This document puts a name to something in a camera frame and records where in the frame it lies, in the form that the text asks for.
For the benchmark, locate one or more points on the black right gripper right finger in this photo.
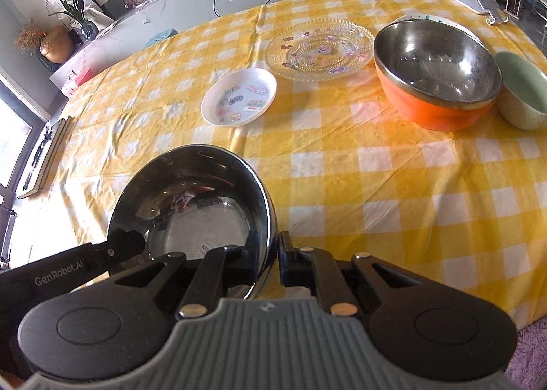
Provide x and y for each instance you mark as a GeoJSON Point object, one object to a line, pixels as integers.
{"type": "Point", "coordinates": [335, 284]}

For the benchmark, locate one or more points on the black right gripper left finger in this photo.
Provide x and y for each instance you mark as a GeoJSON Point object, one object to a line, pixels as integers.
{"type": "Point", "coordinates": [220, 270]}

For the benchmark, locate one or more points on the steel bowl blue outside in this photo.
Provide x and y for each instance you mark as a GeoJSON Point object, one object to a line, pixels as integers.
{"type": "Point", "coordinates": [195, 198]}

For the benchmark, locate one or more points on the small white sticker plate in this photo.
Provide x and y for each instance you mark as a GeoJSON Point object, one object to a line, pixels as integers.
{"type": "Point", "coordinates": [239, 98]}

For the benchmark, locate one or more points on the clear glass sticker plate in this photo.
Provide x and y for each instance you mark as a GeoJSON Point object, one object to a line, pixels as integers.
{"type": "Point", "coordinates": [320, 50]}

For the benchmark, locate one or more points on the steel bowl orange outside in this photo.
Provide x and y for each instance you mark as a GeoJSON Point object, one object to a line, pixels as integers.
{"type": "Point", "coordinates": [437, 76]}

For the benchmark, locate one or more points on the pale green ceramic bowl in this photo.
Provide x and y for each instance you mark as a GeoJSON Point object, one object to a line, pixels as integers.
{"type": "Point", "coordinates": [522, 101]}

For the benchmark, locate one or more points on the white fruity painted plate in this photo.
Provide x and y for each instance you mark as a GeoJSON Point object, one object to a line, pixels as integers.
{"type": "Point", "coordinates": [441, 20]}

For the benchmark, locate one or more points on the yellow white checkered tablecloth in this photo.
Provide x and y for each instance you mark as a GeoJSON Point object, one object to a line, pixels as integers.
{"type": "Point", "coordinates": [346, 171]}

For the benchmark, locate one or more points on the red white box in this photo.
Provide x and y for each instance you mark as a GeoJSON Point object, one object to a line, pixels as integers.
{"type": "Point", "coordinates": [75, 80]}

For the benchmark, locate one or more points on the teal plastic step stool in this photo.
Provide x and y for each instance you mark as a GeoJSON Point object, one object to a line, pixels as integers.
{"type": "Point", "coordinates": [160, 37]}

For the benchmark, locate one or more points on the golden round vase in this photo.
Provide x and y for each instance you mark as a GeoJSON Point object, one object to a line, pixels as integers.
{"type": "Point", "coordinates": [56, 46]}

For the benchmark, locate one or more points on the green potted plant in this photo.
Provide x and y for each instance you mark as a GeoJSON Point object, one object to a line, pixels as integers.
{"type": "Point", "coordinates": [74, 9]}

